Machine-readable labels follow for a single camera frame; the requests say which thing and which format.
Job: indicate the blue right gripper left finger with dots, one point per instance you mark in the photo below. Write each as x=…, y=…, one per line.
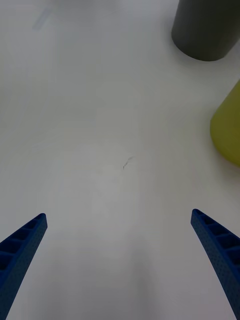
x=17, y=257

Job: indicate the yellow-green waste bin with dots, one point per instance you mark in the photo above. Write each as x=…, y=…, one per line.
x=228, y=127

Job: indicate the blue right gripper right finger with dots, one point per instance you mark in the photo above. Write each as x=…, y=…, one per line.
x=220, y=250

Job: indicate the grey waste bin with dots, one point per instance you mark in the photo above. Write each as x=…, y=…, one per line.
x=205, y=27

